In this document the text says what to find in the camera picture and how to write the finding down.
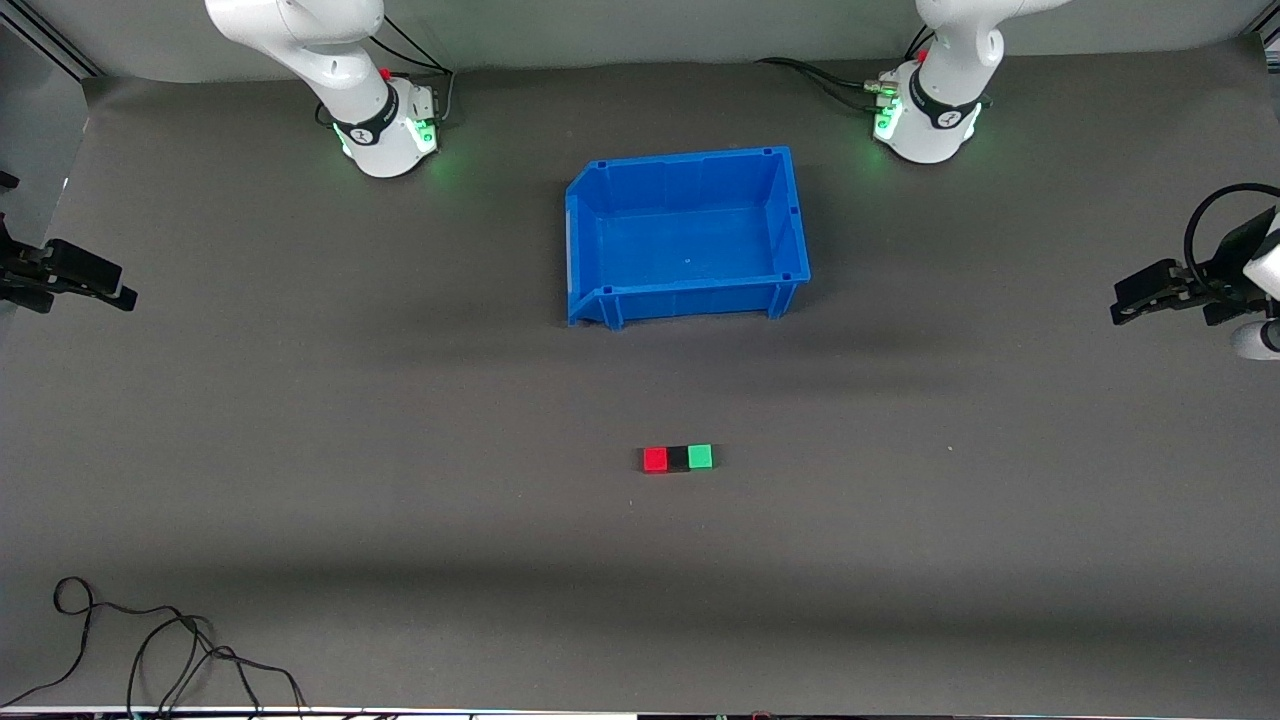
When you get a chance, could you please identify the dark grey table mat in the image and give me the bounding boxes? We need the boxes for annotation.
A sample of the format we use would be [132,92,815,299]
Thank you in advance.
[0,35,1280,713]

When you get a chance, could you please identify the black left arm base cables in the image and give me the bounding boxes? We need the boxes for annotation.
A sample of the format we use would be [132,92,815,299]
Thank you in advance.
[755,25,936,113]

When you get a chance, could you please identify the blue plastic storage bin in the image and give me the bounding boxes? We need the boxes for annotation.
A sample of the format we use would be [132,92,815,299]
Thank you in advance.
[565,146,812,331]

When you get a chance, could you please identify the black arm base cables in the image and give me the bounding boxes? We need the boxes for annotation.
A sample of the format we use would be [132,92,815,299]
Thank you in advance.
[755,25,936,113]
[315,18,457,129]

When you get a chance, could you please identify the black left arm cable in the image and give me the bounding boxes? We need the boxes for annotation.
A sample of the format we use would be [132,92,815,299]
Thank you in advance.
[1182,182,1280,301]

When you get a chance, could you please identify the black right arm base cables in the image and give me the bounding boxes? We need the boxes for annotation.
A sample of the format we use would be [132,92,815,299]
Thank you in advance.
[315,18,457,129]

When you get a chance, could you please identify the thin black loose cable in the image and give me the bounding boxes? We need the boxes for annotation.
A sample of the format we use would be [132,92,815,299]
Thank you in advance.
[0,577,306,717]

